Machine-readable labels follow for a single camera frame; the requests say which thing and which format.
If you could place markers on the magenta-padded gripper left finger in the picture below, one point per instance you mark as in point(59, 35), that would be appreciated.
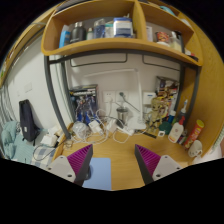
point(61, 166)

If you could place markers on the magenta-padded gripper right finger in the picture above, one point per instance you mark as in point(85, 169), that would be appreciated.
point(165, 165)

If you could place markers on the light blue mouse pad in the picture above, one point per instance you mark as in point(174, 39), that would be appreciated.
point(100, 173)

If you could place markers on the bed with checked sheet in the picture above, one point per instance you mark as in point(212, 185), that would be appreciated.
point(40, 153)

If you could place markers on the white cardboard box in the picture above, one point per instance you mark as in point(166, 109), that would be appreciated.
point(49, 140)

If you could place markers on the small white cube clock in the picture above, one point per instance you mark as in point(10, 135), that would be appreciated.
point(161, 134)

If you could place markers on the white mug with black writing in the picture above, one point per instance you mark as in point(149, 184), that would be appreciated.
point(195, 148)

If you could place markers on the white bottle with red cap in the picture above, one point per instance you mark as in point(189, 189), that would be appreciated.
point(175, 132)

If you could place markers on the dark green pouch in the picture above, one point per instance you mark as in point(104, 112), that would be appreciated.
point(165, 128)

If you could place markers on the clear plastic bag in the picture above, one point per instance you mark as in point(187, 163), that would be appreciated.
point(80, 129)

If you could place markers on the orange chip canister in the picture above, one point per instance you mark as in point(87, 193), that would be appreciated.
point(195, 132)

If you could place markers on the white charger block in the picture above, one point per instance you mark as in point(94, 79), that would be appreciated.
point(95, 127)

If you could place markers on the blue spray bottle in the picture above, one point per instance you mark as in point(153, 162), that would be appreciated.
point(182, 115)

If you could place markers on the white power strip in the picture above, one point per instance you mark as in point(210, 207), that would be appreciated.
point(124, 130)

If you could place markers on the golden robot model figure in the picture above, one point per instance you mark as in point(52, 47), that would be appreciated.
point(156, 111)

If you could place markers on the black backpack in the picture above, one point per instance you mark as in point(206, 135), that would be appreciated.
point(27, 120)

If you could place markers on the teal blanket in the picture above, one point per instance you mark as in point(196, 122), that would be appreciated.
point(10, 140)

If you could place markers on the steel tumbler cup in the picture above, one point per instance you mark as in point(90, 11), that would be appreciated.
point(122, 115)

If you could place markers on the blue robot model kit box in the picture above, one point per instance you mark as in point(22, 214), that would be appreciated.
point(84, 103)

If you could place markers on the colourful model kit box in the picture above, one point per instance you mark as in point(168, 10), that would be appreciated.
point(168, 86)

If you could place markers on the wooden shelf unit with items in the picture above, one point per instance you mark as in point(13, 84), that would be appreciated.
point(116, 43)

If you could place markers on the grey metal desk frame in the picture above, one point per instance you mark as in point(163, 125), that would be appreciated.
point(50, 93)

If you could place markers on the white wall socket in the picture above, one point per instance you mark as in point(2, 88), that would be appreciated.
point(109, 96)

